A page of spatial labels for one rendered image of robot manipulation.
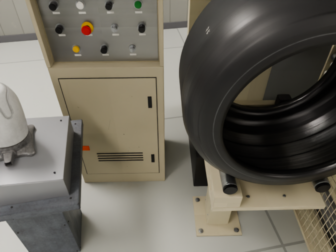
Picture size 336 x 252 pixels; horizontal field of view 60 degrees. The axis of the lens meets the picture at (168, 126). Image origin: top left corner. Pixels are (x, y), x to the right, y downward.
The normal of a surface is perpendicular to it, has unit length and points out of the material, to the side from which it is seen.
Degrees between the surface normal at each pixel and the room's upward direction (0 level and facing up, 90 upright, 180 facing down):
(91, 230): 0
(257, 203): 0
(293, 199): 0
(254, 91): 90
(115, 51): 90
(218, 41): 54
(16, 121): 90
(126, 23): 90
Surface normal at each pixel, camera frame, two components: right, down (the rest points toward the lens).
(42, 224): 0.18, 0.67
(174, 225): 0.00, -0.73
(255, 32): -0.44, 0.04
